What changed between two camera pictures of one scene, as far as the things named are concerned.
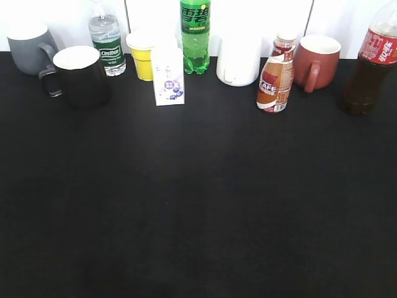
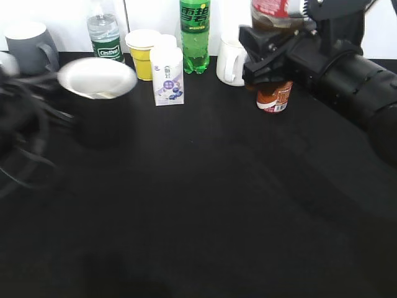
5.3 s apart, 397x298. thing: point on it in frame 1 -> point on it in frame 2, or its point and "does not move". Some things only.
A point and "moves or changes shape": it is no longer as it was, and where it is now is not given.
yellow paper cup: x=141 y=44 does not move
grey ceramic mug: x=33 y=48 does not move
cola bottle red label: x=365 y=88 -> x=276 y=8
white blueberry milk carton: x=168 y=74 does not move
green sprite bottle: x=195 y=32 does not move
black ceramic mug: x=78 y=74 moves or changes shape
